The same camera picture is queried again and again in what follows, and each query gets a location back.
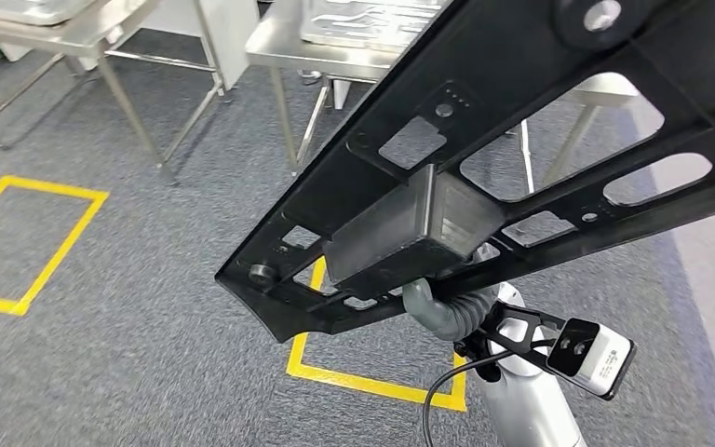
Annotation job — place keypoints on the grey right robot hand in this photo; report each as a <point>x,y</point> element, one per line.
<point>422,308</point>

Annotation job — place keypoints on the black plastic frame part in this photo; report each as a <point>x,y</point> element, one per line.
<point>518,62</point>

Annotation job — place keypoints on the white cabinet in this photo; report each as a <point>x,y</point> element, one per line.
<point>228,37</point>

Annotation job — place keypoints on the yellow floor tape square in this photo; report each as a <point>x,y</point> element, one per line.
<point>364,385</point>

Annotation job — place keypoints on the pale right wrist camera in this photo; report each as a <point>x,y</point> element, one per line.
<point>604,364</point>

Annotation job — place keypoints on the stainless steel workbench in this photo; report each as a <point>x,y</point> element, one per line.
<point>283,49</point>

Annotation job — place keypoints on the silver metal tray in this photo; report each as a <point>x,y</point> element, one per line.
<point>24,9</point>

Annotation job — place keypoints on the stainless steel side table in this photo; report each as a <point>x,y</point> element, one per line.
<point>86,37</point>

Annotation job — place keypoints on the stamped silver metal plate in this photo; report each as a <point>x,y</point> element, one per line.
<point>364,24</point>

